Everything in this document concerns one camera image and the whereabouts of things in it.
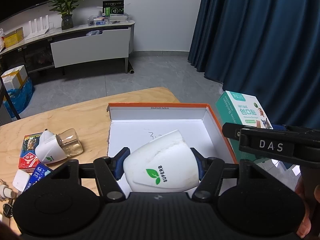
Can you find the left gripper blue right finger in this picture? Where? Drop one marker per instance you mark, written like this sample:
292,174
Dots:
201,163

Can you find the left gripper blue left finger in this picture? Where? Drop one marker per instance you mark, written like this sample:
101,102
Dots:
117,162

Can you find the white mosquito repellent plug heater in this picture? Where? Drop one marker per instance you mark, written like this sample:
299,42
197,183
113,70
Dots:
166,164

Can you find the green bandage box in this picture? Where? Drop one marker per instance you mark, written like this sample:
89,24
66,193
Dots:
242,109

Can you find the white repellent heater with bottle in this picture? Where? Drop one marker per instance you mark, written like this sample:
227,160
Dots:
57,147

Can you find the blue floss pick tin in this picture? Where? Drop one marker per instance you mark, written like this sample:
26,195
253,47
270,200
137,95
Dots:
40,172

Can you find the red blue playing card box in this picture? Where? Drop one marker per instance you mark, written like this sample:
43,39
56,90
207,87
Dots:
28,159

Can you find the white usb charger cube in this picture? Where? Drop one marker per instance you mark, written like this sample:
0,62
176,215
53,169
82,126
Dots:
20,180

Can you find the clear repellent liquid bottle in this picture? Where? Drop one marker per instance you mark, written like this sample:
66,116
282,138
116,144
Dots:
6,192

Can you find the black car key fob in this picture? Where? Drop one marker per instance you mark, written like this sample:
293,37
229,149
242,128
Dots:
7,210

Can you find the person's right hand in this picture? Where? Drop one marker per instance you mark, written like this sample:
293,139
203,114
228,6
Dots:
305,227

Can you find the orange white cardboard box lid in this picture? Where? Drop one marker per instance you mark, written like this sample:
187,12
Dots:
135,124

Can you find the dark blue curtain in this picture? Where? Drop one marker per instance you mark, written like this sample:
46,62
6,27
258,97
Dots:
265,48

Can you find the blue plastic bag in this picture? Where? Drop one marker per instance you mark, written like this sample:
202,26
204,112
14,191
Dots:
21,97

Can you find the white tv console cabinet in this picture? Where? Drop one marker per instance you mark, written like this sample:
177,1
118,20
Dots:
81,44

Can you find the white yellow cardboard box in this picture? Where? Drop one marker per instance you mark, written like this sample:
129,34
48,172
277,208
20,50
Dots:
14,78

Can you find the white wifi router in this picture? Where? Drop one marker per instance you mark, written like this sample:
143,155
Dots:
38,27

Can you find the black green display box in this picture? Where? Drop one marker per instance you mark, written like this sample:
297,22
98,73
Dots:
113,7

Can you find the yellow box on console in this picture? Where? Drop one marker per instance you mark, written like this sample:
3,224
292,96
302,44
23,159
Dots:
13,37

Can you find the potted green plant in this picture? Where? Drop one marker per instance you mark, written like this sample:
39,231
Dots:
65,9

